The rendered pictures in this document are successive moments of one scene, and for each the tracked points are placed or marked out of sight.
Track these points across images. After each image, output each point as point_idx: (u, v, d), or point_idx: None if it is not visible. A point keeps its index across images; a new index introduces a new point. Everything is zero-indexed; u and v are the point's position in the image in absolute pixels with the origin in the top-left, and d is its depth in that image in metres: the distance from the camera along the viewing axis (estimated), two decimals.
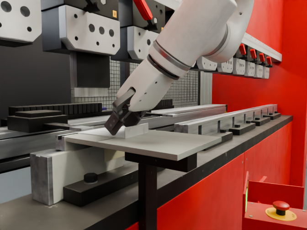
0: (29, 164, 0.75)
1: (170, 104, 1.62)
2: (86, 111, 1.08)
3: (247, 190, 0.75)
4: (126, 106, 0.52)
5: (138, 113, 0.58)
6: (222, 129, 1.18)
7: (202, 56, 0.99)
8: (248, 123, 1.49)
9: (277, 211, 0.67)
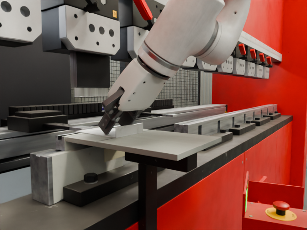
0: (29, 164, 0.75)
1: (170, 104, 1.62)
2: (86, 111, 1.08)
3: (247, 190, 0.75)
4: (117, 105, 0.52)
5: (132, 113, 0.59)
6: (222, 129, 1.18)
7: None
8: (248, 123, 1.49)
9: (277, 211, 0.67)
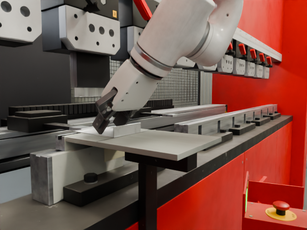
0: (29, 164, 0.75)
1: (170, 104, 1.62)
2: (86, 111, 1.08)
3: (247, 190, 0.75)
4: (111, 105, 0.53)
5: (127, 113, 0.60)
6: (222, 129, 1.18)
7: None
8: (248, 123, 1.49)
9: (277, 211, 0.67)
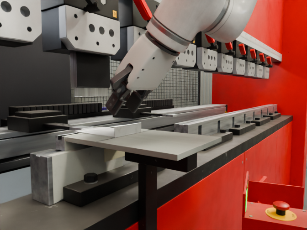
0: (29, 164, 0.75)
1: (170, 104, 1.62)
2: (86, 111, 1.08)
3: (247, 190, 0.75)
4: (125, 84, 0.51)
5: (140, 94, 0.57)
6: (222, 129, 1.18)
7: (202, 56, 0.99)
8: (248, 123, 1.49)
9: (277, 211, 0.67)
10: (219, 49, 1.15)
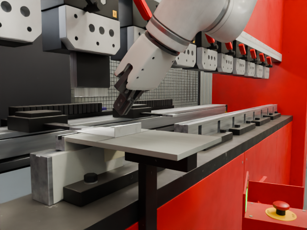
0: (29, 164, 0.75)
1: (170, 104, 1.62)
2: (86, 111, 1.08)
3: (247, 190, 0.75)
4: None
5: (131, 96, 0.55)
6: (222, 129, 1.18)
7: (202, 56, 0.99)
8: (248, 123, 1.49)
9: (277, 211, 0.67)
10: (219, 49, 1.15)
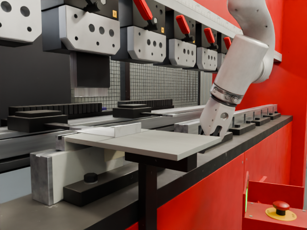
0: (29, 164, 0.75)
1: (170, 104, 1.62)
2: (86, 111, 1.08)
3: (247, 190, 0.75)
4: None
5: None
6: None
7: (202, 56, 0.99)
8: (248, 123, 1.49)
9: (277, 211, 0.67)
10: (219, 49, 1.15)
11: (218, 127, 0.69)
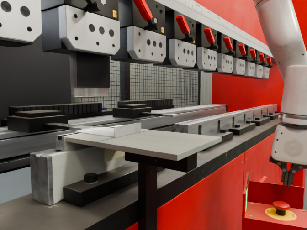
0: (29, 164, 0.75)
1: (170, 104, 1.62)
2: (86, 111, 1.08)
3: (247, 190, 0.75)
4: None
5: (287, 169, 0.76)
6: (222, 129, 1.18)
7: (202, 56, 0.99)
8: (248, 123, 1.49)
9: (277, 211, 0.67)
10: (219, 49, 1.15)
11: None
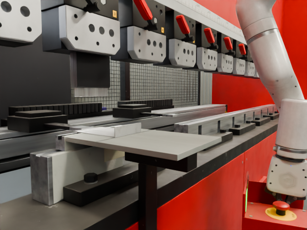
0: (29, 164, 0.75)
1: (170, 104, 1.62)
2: (86, 111, 1.08)
3: (247, 190, 0.75)
4: None
5: (282, 199, 0.77)
6: (222, 129, 1.18)
7: (202, 56, 0.99)
8: (248, 123, 1.49)
9: (277, 211, 0.67)
10: (219, 49, 1.15)
11: None
